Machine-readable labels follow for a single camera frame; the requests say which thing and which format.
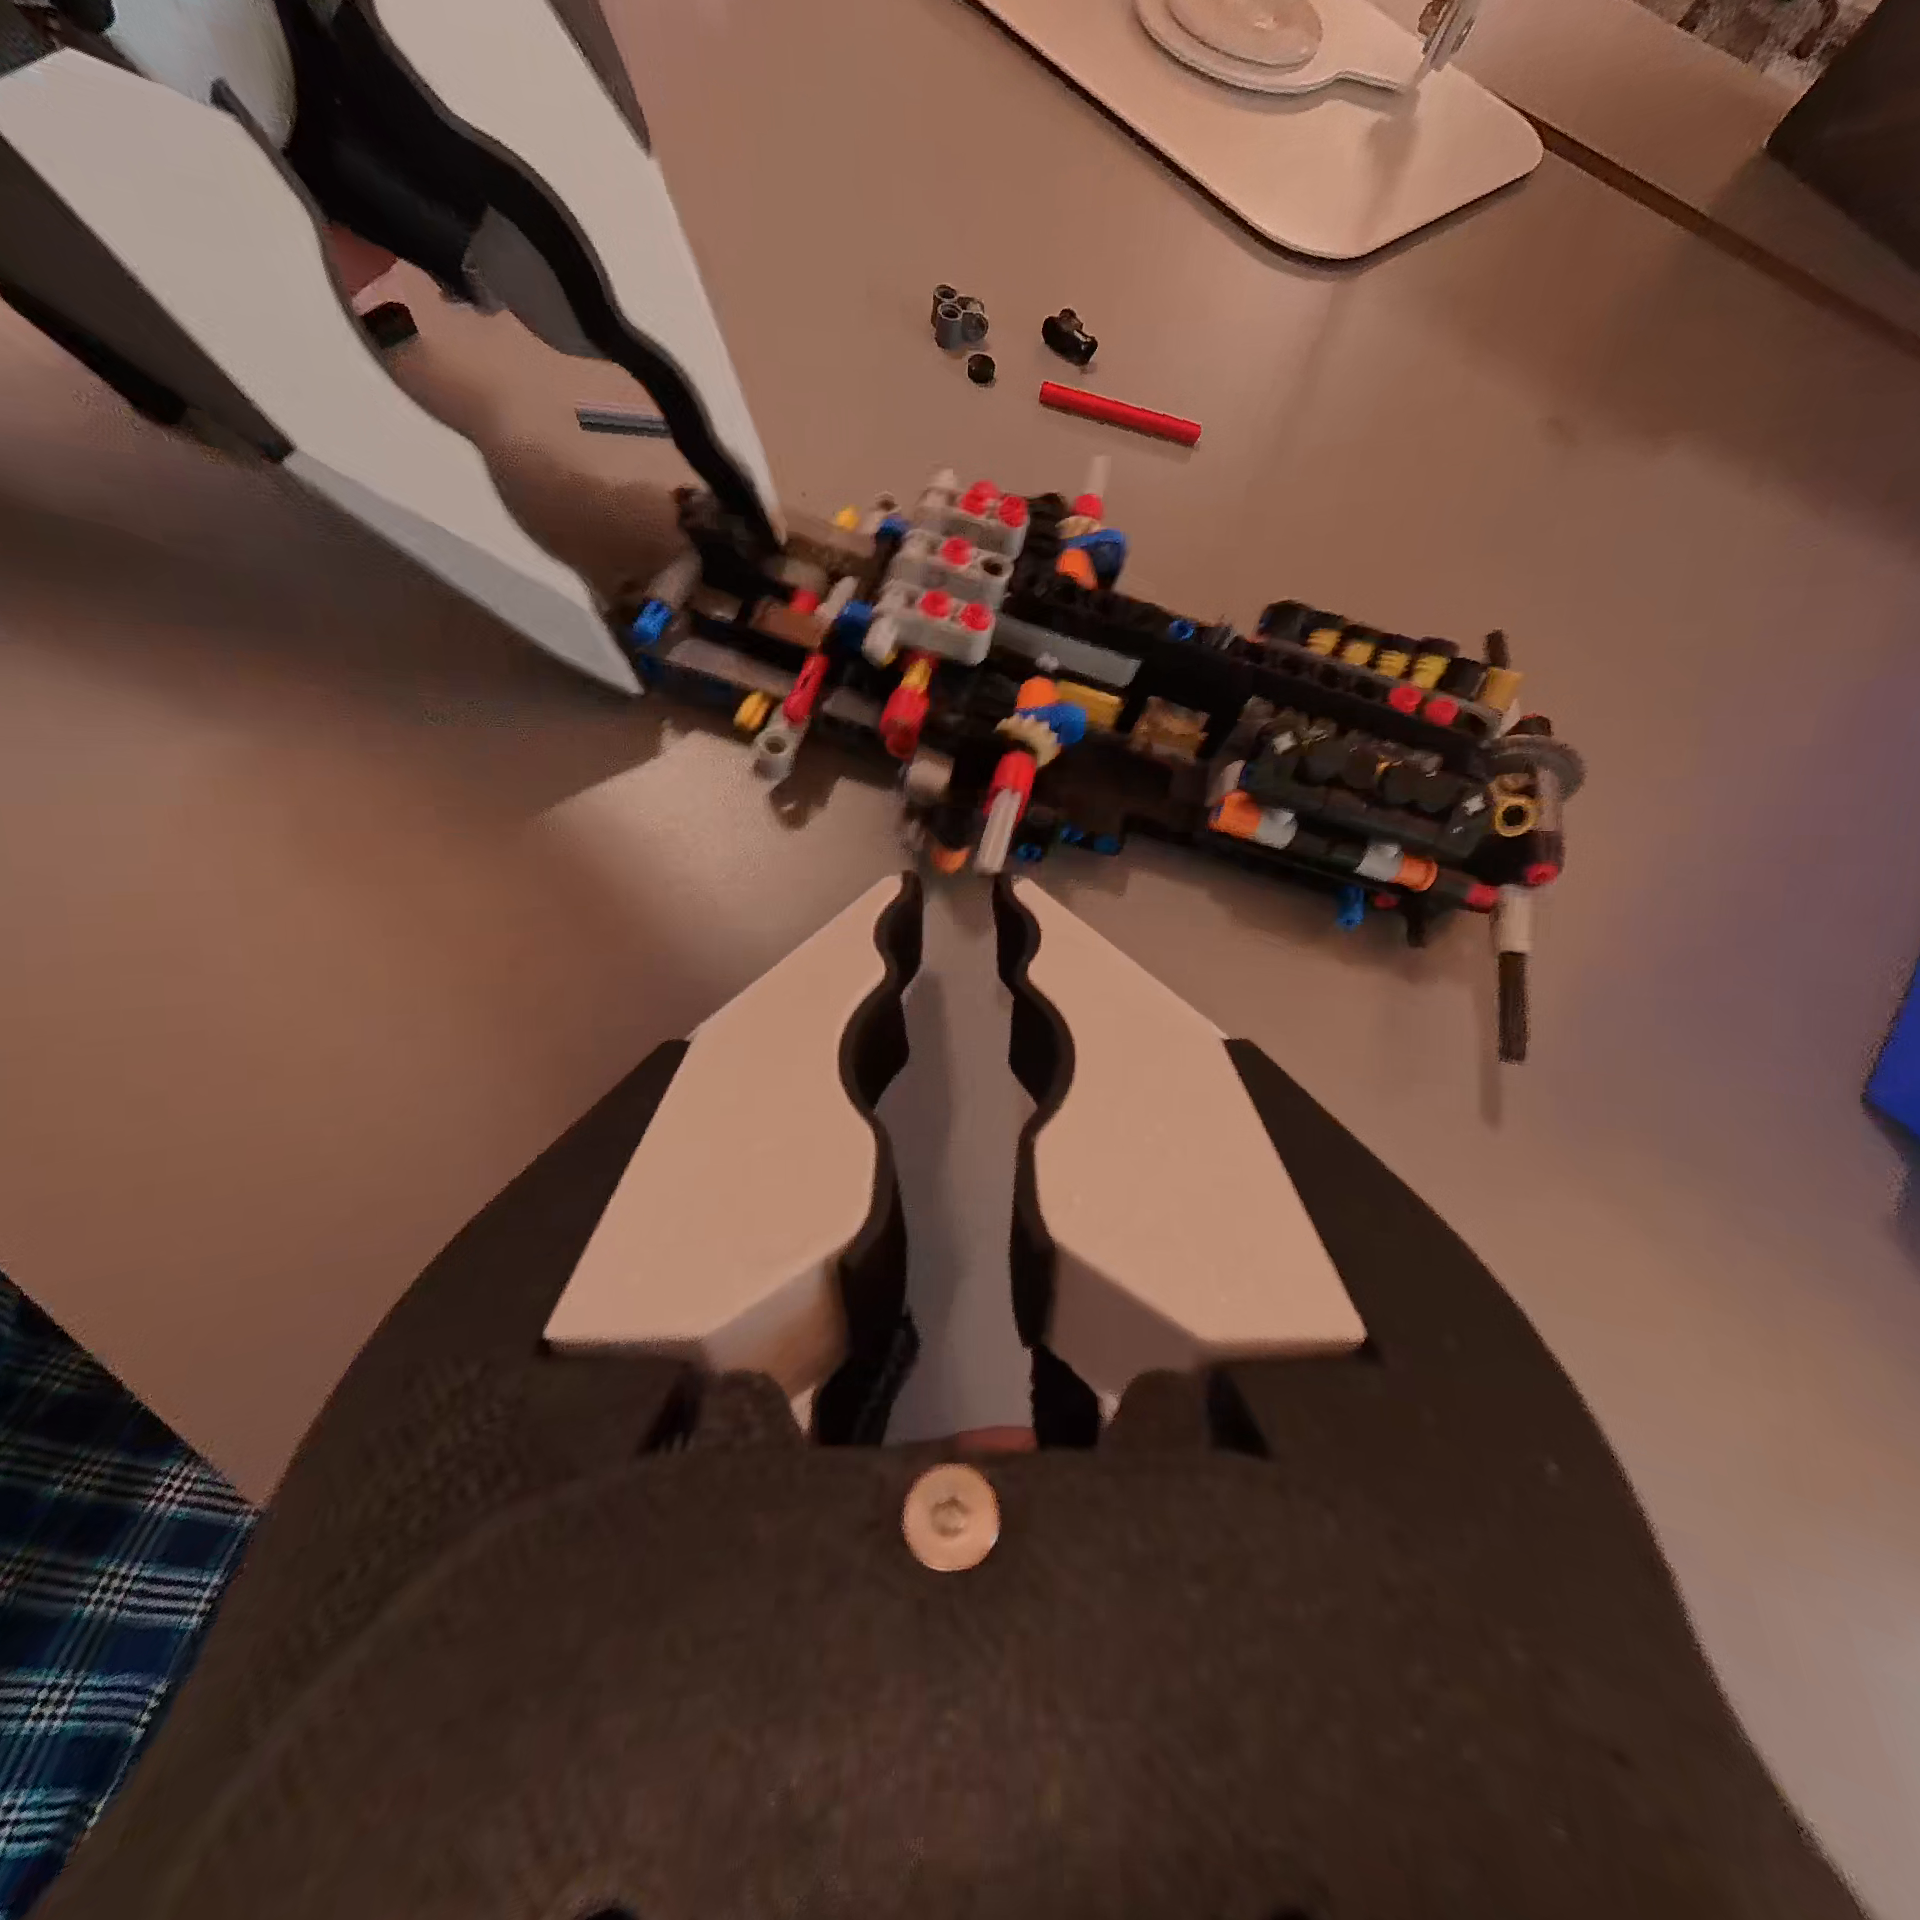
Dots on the black lego connector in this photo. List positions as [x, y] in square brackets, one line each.
[1070, 338]

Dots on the small black lego piece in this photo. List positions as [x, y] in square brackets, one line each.
[392, 323]

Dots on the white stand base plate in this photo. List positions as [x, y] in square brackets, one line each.
[1351, 165]

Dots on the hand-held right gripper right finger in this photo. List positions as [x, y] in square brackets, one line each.
[1187, 1186]

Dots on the lego technic car chassis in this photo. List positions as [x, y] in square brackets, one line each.
[1141, 675]

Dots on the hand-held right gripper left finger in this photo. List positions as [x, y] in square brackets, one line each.
[736, 1171]

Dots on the grey lego connector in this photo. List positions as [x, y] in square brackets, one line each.
[956, 313]

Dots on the long red lego axle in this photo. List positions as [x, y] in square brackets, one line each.
[1119, 414]

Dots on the black lego set box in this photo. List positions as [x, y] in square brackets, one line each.
[1854, 117]

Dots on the blue plaid shirt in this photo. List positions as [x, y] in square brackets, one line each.
[89, 1574]

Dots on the blue plastic bin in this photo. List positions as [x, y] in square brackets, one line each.
[1897, 1079]

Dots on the grey lego axle yellow bush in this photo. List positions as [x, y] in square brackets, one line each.
[614, 419]

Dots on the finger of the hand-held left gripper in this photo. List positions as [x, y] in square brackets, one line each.
[228, 286]
[599, 193]

